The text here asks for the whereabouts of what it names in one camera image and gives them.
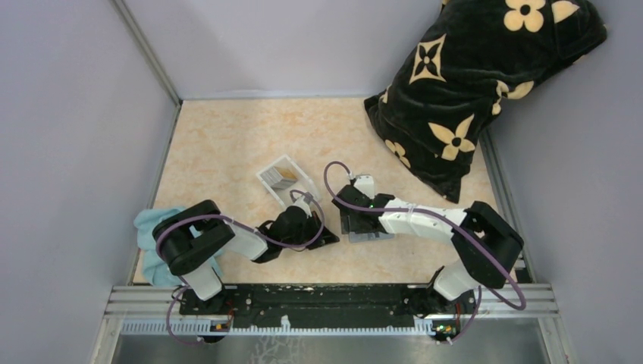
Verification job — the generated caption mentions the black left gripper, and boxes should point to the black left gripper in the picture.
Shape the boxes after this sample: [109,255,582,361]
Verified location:
[281,210,339,249]

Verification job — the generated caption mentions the white plastic card box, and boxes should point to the white plastic card box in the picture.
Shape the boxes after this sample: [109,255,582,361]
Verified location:
[256,154,322,209]

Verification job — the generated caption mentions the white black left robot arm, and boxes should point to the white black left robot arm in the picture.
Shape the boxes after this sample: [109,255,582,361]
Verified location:
[152,197,340,314]

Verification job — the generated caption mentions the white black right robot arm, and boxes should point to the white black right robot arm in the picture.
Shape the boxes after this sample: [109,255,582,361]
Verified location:
[333,184,524,312]

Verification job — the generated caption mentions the light blue cloth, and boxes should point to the light blue cloth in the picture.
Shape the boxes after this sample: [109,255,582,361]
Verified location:
[133,206,227,288]

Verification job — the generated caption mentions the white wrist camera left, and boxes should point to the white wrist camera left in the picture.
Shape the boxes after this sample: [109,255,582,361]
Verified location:
[293,195,312,217]

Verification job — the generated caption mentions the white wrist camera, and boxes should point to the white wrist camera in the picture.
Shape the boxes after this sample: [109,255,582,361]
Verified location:
[351,174,375,199]
[293,195,312,217]

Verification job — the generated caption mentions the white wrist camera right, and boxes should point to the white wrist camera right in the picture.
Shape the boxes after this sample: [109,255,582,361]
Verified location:
[351,174,375,199]

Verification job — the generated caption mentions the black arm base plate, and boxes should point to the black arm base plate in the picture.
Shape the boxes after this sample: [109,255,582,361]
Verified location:
[179,284,476,316]

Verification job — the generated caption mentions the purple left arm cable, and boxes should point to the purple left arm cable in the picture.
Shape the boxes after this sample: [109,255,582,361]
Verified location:
[154,188,327,347]

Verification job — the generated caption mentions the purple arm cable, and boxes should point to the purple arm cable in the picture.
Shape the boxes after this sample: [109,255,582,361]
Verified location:
[154,188,327,347]
[322,160,529,346]

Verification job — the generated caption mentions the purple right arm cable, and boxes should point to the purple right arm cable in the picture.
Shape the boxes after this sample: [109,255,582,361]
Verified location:
[322,160,529,346]

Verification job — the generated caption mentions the aluminium frame rail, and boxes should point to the aluminium frame rail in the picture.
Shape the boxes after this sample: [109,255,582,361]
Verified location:
[91,283,575,363]

